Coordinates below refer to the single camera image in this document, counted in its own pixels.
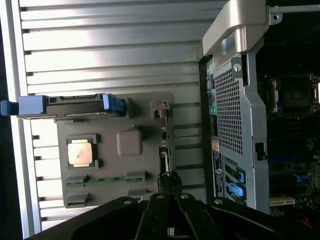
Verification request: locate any CPU socket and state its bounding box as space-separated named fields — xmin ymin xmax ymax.
xmin=269 ymin=74 xmax=320 ymax=113

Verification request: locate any hard disk with blue carrier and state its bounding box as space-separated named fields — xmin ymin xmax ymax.
xmin=0 ymin=93 xmax=127 ymax=120

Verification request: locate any green motherboard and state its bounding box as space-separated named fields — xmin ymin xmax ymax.
xmin=257 ymin=72 xmax=320 ymax=216

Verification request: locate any white expansion slot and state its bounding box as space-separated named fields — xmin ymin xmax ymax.
xmin=269 ymin=196 xmax=296 ymax=207

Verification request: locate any green RAM stick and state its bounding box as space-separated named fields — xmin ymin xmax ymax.
xmin=65 ymin=176 xmax=147 ymax=186

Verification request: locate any open PC case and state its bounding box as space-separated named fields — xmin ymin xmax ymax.
xmin=198 ymin=0 xmax=320 ymax=218

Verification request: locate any silver CPU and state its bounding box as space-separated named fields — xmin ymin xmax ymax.
xmin=67 ymin=142 xmax=94 ymax=167

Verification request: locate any blue slot retention clip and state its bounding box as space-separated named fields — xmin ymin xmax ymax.
xmin=234 ymin=166 xmax=247 ymax=184
xmin=226 ymin=183 xmax=247 ymax=201

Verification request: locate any blue expansion slot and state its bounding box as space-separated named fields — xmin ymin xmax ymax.
xmin=269 ymin=154 xmax=297 ymax=162

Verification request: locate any grey parts rack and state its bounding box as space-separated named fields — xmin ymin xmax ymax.
xmin=53 ymin=91 xmax=176 ymax=210

